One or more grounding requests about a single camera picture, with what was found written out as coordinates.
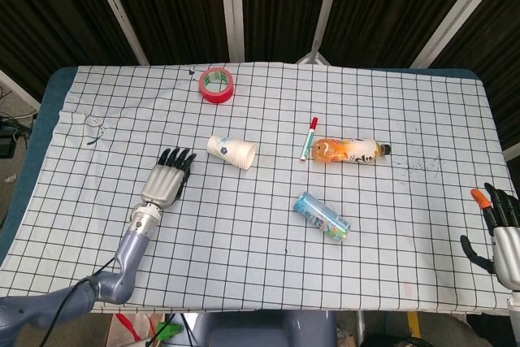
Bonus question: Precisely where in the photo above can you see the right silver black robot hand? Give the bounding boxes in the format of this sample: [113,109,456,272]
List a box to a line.
[460,182,520,295]

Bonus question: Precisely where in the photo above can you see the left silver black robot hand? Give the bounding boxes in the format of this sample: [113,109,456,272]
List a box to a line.
[140,146,198,208]

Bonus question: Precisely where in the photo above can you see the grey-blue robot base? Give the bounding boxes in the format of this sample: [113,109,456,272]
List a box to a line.
[191,309,337,347]

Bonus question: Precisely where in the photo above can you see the white paper cup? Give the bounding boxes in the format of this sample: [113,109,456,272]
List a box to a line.
[206,135,258,171]

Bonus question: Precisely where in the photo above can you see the white grid tablecloth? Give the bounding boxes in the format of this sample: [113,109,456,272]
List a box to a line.
[0,62,518,315]

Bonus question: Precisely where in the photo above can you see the red tape roll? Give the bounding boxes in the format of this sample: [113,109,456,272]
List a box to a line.
[198,66,236,105]

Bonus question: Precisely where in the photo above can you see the green plastic object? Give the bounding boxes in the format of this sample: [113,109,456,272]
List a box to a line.
[156,321,182,341]

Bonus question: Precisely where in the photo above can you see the red-capped white marker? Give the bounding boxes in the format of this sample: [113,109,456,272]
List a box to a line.
[299,117,319,162]

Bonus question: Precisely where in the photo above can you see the blue drink can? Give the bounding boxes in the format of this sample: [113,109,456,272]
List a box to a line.
[292,191,352,242]

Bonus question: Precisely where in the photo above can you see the orange drink bottle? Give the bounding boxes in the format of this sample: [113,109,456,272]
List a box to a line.
[310,137,392,166]

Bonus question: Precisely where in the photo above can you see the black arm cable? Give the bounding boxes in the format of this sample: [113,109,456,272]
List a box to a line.
[37,258,123,347]

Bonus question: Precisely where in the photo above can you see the white paper bag red handles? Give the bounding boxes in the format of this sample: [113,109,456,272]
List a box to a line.
[104,312,166,347]

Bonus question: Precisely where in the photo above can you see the black floor cables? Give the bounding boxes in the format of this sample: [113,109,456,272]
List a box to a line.
[0,86,36,159]

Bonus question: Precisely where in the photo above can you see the white partition frame post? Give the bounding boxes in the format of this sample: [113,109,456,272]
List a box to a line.
[296,0,346,66]
[84,0,150,66]
[218,0,246,63]
[409,0,509,69]

